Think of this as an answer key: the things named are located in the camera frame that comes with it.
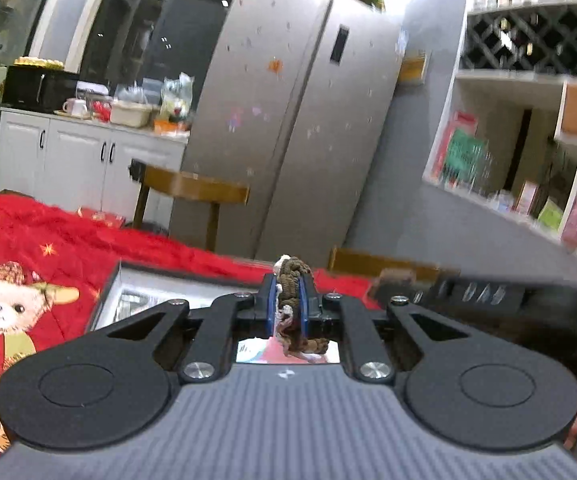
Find black microwave oven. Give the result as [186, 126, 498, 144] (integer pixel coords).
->
[2, 64, 80, 114]

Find beige plastic basin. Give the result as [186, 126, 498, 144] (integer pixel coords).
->
[110, 101, 153, 127]

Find silver double-door refrigerator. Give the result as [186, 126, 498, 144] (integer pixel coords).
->
[168, 0, 405, 268]

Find yellow wall holder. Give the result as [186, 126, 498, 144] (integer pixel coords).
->
[398, 51, 432, 84]

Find row of yellow items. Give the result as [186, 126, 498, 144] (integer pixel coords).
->
[13, 57, 65, 69]

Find white kitchen cabinet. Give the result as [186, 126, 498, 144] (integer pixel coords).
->
[0, 107, 189, 222]

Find clear plastic bag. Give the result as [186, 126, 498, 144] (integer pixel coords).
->
[161, 73, 195, 122]

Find brown braided rope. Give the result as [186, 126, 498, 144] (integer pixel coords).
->
[273, 255, 327, 364]

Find white wall shelf unit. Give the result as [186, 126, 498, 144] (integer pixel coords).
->
[421, 0, 577, 272]

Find wooden chair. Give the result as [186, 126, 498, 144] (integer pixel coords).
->
[128, 159, 250, 253]
[327, 246, 441, 287]

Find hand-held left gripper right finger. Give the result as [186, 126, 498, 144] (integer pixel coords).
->
[298, 275, 491, 385]

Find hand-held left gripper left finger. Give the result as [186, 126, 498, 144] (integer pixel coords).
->
[86, 275, 277, 385]

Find red bear printed blanket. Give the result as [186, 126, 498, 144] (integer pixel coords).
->
[0, 192, 384, 466]

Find white-lined box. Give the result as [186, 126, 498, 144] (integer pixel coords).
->
[87, 259, 369, 364]

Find dark glass window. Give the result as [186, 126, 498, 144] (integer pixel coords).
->
[77, 0, 235, 107]

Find green book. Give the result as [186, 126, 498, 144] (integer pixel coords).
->
[442, 129, 488, 188]

